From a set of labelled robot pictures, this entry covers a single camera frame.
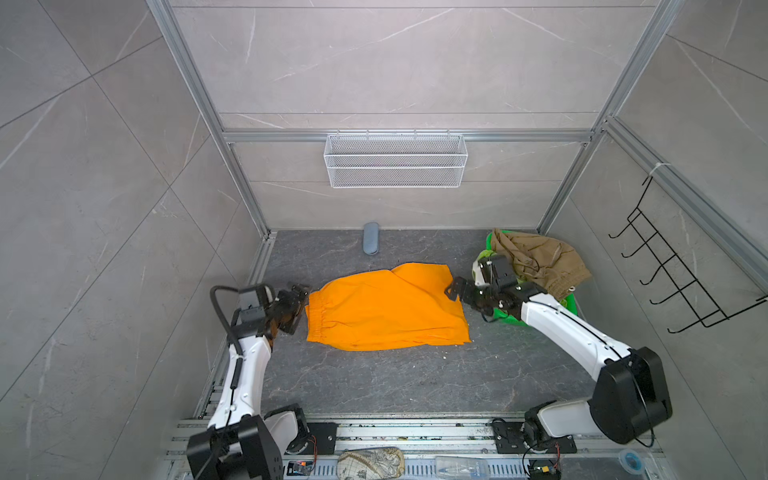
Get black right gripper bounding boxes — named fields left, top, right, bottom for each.
left=444, top=276, right=499, bottom=314

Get orange shorts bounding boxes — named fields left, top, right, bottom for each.
left=306, top=263, right=471, bottom=352

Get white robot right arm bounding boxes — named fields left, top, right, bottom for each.
left=444, top=255, right=673, bottom=451

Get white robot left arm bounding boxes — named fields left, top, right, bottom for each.
left=186, top=283, right=310, bottom=479

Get khaki brown shorts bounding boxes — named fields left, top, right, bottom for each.
left=490, top=229, right=592, bottom=301

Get grey oval case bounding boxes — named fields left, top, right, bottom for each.
left=362, top=222, right=380, bottom=256

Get small circuit board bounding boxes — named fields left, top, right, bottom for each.
left=285, top=460, right=316, bottom=477

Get patterned pouch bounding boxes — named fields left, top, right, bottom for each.
left=336, top=447, right=406, bottom=480

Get blue tape roll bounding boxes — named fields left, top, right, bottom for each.
left=618, top=449, right=645, bottom=476

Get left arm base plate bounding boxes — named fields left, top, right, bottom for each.
left=287, top=422, right=338, bottom=455

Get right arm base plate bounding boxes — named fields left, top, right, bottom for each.
left=489, top=418, right=577, bottom=454

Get white wire mesh basket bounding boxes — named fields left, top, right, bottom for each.
left=323, top=133, right=469, bottom=189

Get black wire hook rack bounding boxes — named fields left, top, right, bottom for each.
left=608, top=175, right=767, bottom=335

